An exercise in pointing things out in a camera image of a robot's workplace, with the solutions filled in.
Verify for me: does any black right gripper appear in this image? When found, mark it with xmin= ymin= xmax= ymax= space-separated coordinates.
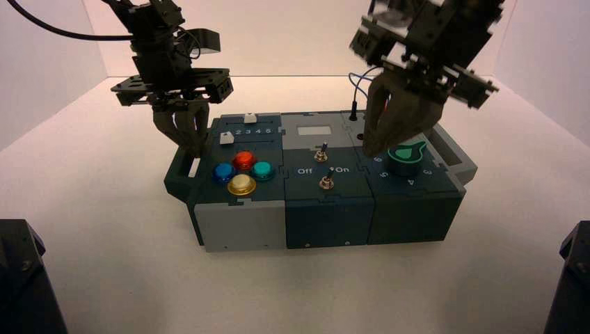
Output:
xmin=362 ymin=27 xmax=500 ymax=157

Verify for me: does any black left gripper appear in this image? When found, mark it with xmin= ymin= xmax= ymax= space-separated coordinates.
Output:
xmin=110 ymin=51 xmax=234 ymax=157

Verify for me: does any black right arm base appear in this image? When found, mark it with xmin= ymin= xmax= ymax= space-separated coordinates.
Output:
xmin=543 ymin=221 xmax=590 ymax=334

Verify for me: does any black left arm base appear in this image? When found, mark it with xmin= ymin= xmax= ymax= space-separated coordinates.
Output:
xmin=0 ymin=218 xmax=69 ymax=334

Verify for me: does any green rotary knob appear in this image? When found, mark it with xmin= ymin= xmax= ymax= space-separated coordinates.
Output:
xmin=386 ymin=141 xmax=429 ymax=178

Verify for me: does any blue push button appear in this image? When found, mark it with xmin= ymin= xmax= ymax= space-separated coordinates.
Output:
xmin=212 ymin=163 xmax=237 ymax=184

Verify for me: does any red push button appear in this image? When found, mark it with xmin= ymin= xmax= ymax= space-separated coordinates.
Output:
xmin=232 ymin=151 xmax=257 ymax=171

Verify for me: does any yellow push button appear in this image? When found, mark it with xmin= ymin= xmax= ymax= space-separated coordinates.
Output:
xmin=228 ymin=174 xmax=257 ymax=198

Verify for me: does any teal push button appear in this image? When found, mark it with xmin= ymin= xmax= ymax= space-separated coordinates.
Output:
xmin=250 ymin=161 xmax=276 ymax=182

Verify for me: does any teal and grey control box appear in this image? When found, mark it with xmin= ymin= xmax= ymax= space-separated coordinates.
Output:
xmin=164 ymin=110 xmax=479 ymax=253

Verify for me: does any blue jumper wire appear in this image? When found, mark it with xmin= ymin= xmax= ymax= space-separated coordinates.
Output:
xmin=348 ymin=65 xmax=384 ymax=100

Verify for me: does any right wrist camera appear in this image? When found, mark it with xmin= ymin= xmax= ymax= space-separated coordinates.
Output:
xmin=349 ymin=13 xmax=409 ymax=65

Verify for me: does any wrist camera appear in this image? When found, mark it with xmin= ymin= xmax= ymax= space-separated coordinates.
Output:
xmin=184 ymin=28 xmax=221 ymax=54
xmin=349 ymin=13 xmax=409 ymax=65

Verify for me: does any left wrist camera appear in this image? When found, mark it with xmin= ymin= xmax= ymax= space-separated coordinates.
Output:
xmin=184 ymin=28 xmax=221 ymax=54

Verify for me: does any thick black cable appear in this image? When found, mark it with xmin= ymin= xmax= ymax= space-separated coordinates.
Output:
xmin=6 ymin=0 xmax=134 ymax=42

